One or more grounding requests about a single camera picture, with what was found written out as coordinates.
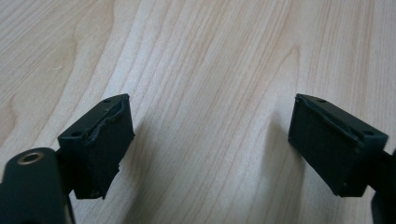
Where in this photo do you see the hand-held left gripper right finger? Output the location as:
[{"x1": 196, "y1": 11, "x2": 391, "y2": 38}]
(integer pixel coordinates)
[{"x1": 288, "y1": 92, "x2": 389, "y2": 198}]

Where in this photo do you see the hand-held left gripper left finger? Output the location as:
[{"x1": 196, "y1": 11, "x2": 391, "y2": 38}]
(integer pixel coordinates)
[{"x1": 57, "y1": 93, "x2": 135, "y2": 200}]

